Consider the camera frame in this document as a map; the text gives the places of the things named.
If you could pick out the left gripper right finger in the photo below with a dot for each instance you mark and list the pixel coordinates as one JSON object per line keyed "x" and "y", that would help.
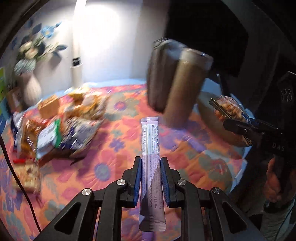
{"x": 173, "y": 197}

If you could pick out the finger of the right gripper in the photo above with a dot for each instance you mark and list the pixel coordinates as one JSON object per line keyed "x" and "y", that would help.
{"x": 253, "y": 134}
{"x": 228, "y": 108}

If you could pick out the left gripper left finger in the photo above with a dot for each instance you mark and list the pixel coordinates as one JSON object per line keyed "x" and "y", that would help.
{"x": 132, "y": 176}

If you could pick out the purple stick sachet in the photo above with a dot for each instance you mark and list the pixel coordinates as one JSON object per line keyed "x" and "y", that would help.
{"x": 152, "y": 213}

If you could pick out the orange striped snack bag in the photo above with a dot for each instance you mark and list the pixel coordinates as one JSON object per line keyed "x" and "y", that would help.
{"x": 29, "y": 131}

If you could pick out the blue white snack bag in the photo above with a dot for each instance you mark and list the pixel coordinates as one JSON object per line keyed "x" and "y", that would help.
{"x": 78, "y": 134}

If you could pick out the person right hand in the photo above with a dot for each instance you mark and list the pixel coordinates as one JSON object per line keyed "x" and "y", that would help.
{"x": 272, "y": 186}

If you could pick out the floral orange table mat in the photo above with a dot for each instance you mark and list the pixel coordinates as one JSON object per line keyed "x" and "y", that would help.
{"x": 199, "y": 155}

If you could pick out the gold thermos bottle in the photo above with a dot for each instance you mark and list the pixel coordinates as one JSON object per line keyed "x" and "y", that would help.
{"x": 192, "y": 69}

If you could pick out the grey striped pouch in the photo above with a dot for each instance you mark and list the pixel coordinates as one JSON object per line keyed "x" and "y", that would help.
{"x": 161, "y": 71}

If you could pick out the green white snack pack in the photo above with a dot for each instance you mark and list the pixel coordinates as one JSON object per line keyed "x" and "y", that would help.
{"x": 48, "y": 139}

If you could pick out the round cracker bag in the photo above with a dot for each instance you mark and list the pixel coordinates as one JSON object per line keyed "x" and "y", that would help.
{"x": 90, "y": 106}

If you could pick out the nut bar clear pack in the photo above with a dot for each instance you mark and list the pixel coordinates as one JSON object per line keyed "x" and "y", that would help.
{"x": 29, "y": 175}

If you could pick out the yellow chips bag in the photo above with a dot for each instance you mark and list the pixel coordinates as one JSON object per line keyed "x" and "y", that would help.
{"x": 77, "y": 93}

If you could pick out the orange toast bread pack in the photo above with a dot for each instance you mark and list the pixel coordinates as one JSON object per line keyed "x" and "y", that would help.
{"x": 49, "y": 107}

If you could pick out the white ribbed vase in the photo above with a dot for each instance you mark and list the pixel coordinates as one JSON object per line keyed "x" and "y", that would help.
{"x": 32, "y": 91}

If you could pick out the brown pen holder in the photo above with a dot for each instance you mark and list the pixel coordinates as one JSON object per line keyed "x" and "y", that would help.
{"x": 15, "y": 100}

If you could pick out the white desk lamp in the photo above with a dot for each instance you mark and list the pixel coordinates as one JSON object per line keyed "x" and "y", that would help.
{"x": 77, "y": 27}

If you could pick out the green cover book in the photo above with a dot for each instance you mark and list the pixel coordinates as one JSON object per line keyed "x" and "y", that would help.
{"x": 3, "y": 94}

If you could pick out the artificial flower bouquet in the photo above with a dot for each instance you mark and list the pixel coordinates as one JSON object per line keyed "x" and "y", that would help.
{"x": 34, "y": 48}

